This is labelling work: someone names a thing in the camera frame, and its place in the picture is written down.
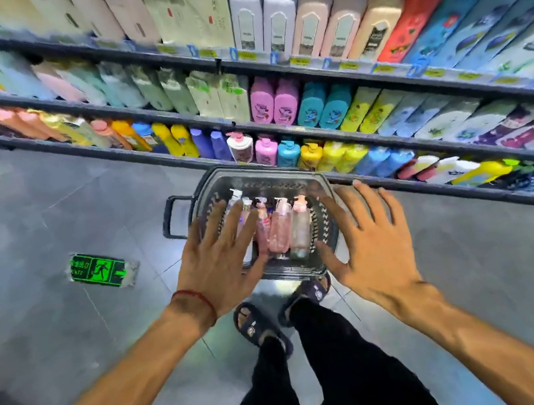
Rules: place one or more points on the row of pale refill pouches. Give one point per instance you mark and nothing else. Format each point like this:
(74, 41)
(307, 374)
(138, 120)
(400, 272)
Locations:
(118, 11)

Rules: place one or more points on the row of yellow price labels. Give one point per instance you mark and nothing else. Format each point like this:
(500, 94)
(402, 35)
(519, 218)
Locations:
(351, 66)

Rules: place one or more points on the person's right hand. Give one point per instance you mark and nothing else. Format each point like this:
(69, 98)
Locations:
(381, 263)

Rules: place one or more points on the person's left middle finger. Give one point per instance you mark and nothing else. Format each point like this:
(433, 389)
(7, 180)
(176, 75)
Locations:
(233, 225)

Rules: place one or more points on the yellow pump bottle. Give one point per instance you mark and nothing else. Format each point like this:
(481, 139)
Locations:
(310, 155)

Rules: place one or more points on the person's left hand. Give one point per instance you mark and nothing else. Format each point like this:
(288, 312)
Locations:
(217, 272)

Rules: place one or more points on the person's right thumb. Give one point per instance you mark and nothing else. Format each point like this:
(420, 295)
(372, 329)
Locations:
(331, 259)

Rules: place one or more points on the person's left forearm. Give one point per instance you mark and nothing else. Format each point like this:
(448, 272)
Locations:
(111, 398)

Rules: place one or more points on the person's right little finger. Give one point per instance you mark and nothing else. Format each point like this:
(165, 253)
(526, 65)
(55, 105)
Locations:
(403, 224)

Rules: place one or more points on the person's left thumb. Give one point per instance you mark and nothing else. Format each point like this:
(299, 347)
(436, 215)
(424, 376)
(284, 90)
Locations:
(257, 272)

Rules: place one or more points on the teal pump bottle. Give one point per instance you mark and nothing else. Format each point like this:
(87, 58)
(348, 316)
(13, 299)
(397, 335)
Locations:
(288, 153)

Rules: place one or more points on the person's left dark slipper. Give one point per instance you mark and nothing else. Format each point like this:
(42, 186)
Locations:
(258, 329)

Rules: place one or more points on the teal lotion bottle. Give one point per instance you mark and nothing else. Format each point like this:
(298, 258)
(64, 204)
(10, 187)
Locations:
(334, 107)
(311, 105)

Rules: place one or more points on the lavender shampoo bottle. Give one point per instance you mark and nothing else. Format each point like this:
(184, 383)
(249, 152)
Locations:
(247, 17)
(278, 18)

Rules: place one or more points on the person's left little finger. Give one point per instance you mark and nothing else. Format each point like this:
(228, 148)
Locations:
(192, 238)

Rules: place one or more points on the yellow-green lotion bottle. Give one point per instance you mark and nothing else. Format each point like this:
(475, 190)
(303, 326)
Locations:
(358, 111)
(379, 113)

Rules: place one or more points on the clear pale pink pump bottle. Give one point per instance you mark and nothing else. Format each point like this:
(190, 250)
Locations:
(247, 213)

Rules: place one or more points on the person's right forearm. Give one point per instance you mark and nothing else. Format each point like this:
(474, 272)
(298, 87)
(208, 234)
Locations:
(498, 345)

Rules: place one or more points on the row of small colourful bottles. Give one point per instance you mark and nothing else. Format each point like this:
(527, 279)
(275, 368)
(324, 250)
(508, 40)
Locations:
(101, 132)

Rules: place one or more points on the clear white pump bottle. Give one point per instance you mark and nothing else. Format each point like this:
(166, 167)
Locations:
(237, 198)

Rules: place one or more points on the cream shampoo bottle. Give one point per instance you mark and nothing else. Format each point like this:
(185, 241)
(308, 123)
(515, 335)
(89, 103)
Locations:
(378, 23)

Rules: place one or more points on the grey plastic shopping basket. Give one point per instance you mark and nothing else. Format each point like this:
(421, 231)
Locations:
(263, 180)

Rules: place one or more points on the white pump bottle pink cap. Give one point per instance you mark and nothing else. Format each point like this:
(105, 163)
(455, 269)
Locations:
(241, 148)

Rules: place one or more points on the red shampoo bottle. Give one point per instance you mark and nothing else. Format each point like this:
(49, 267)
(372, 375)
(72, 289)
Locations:
(414, 15)

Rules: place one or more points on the black trousers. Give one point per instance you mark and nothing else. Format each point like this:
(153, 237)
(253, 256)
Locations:
(341, 364)

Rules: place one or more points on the person's dark slipper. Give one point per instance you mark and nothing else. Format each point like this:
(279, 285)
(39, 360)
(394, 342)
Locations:
(258, 329)
(305, 294)

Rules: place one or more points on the row of mixed lying bottles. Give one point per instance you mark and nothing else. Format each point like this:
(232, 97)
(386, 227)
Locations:
(478, 173)

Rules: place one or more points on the row of blue bottles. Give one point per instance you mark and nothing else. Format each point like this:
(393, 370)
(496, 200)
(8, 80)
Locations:
(485, 22)

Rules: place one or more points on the clear deep pink pump bottle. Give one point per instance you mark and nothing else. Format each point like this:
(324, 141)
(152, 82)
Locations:
(264, 228)

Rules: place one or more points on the person's right middle finger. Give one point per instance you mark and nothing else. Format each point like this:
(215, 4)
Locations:
(366, 202)

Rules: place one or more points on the pink lotion bottle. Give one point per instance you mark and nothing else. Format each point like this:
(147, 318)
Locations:
(262, 100)
(286, 102)

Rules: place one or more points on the row of white floral bottles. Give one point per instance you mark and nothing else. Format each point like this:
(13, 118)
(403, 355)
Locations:
(465, 122)

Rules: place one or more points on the green exit floor sign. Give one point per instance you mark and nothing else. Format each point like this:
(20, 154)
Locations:
(99, 271)

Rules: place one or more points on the pale pink shampoo bottle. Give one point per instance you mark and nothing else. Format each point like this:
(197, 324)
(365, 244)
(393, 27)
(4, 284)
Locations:
(345, 23)
(312, 20)

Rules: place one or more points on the blue bottle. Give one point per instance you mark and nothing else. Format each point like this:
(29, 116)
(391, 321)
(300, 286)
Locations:
(371, 160)
(393, 162)

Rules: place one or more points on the person's right dark slipper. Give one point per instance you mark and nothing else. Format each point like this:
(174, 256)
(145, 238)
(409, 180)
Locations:
(305, 294)

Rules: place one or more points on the row of pale green bottles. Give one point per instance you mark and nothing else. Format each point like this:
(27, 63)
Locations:
(130, 87)

